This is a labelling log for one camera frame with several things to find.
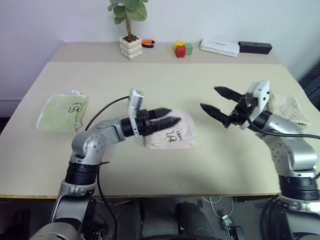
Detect green plant in white pot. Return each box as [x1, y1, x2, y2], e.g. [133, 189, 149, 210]
[107, 0, 149, 61]

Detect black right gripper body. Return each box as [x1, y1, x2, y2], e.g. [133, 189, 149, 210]
[224, 93, 253, 129]

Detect beige towel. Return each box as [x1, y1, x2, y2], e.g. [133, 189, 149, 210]
[142, 107, 199, 150]
[266, 89, 311, 130]

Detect long black box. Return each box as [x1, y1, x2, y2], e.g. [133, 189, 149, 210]
[237, 40, 274, 56]

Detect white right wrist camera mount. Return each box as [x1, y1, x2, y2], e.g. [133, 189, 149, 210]
[239, 80, 272, 130]

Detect green folded towel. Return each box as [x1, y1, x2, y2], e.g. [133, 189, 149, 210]
[36, 89, 90, 134]

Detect orange handled pliers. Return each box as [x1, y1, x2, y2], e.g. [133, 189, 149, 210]
[140, 38, 156, 49]

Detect red wooden block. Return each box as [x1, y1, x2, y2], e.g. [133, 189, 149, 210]
[175, 45, 187, 59]

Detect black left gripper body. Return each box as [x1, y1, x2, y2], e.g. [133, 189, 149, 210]
[136, 108, 158, 137]

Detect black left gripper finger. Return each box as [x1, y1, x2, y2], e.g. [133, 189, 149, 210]
[149, 107, 173, 119]
[152, 116, 182, 131]

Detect thin white cable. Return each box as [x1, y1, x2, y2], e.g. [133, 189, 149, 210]
[201, 196, 235, 221]

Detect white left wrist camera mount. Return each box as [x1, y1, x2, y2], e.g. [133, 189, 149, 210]
[127, 87, 146, 138]

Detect black table leg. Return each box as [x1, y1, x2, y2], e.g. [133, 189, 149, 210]
[134, 199, 146, 226]

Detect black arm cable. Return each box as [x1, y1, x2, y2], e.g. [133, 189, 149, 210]
[84, 96, 131, 240]
[246, 109, 320, 140]

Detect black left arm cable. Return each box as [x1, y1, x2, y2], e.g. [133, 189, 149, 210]
[84, 96, 131, 240]

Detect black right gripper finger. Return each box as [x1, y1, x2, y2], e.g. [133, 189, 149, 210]
[199, 102, 233, 129]
[214, 86, 245, 102]

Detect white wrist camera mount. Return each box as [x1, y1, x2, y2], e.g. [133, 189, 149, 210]
[127, 87, 146, 138]
[239, 80, 272, 130]

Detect dark rounded upright shape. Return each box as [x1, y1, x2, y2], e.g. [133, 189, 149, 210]
[175, 200, 214, 240]

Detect metal clamp bracket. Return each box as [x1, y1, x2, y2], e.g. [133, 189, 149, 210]
[221, 214, 246, 240]

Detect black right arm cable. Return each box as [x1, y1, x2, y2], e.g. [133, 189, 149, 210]
[246, 109, 320, 140]

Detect flat white box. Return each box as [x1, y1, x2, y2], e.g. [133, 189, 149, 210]
[199, 38, 241, 58]

